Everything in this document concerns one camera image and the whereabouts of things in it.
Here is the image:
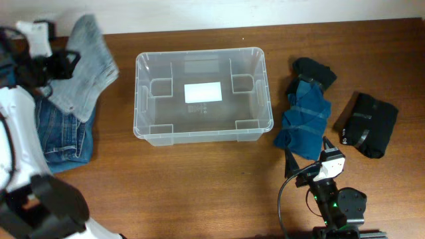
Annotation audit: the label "light blue jeans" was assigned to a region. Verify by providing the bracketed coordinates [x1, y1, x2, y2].
[40, 15, 119, 122]

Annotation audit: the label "black cloth under blue bundle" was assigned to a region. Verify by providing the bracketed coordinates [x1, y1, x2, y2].
[286, 57, 337, 95]

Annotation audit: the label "blue taped shirt bundle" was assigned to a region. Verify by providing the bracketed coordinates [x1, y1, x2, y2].
[274, 81, 331, 161]

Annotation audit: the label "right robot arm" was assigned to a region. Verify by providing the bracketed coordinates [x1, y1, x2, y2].
[278, 137, 387, 239]

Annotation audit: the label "clear plastic storage bin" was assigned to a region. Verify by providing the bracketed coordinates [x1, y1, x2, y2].
[133, 47, 274, 147]

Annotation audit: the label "white label in bin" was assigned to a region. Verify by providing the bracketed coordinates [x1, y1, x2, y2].
[184, 82, 222, 104]

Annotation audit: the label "black taped clothing bundle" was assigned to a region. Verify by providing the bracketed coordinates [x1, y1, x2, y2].
[341, 93, 398, 159]

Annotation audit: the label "dark blue jeans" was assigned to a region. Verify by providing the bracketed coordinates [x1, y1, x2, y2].
[35, 98, 96, 173]

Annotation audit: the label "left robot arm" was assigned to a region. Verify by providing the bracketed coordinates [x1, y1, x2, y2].
[1, 21, 122, 239]

